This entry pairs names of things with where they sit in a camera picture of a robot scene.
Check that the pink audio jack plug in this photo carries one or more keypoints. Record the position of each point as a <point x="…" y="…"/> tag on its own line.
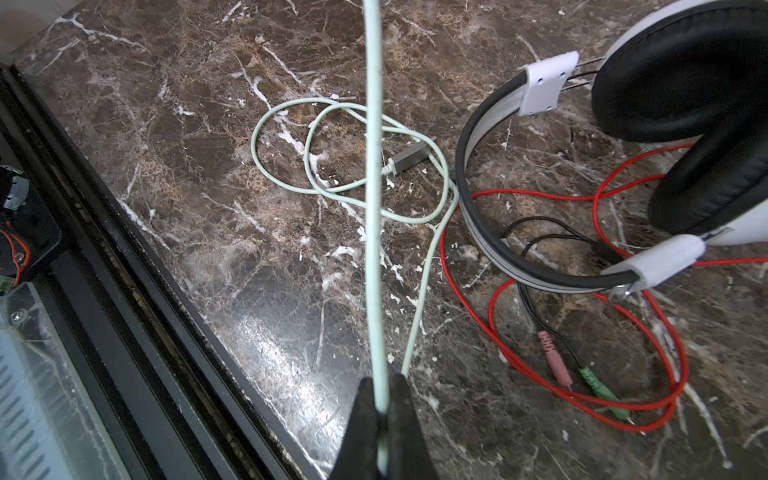
<point x="555" y="360"/>

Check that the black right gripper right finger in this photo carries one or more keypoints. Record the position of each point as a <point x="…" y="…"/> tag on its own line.
<point x="408" y="455"/>

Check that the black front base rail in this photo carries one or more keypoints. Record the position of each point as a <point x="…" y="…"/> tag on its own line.
<point x="171" y="400"/>

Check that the green audio jack plug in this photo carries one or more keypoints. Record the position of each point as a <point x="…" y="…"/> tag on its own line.
<point x="601" y="391"/>

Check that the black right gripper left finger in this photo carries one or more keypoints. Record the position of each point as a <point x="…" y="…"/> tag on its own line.
<point x="357" y="457"/>

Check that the black white headphones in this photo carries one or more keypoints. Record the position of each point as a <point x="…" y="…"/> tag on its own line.
<point x="690" y="70"/>

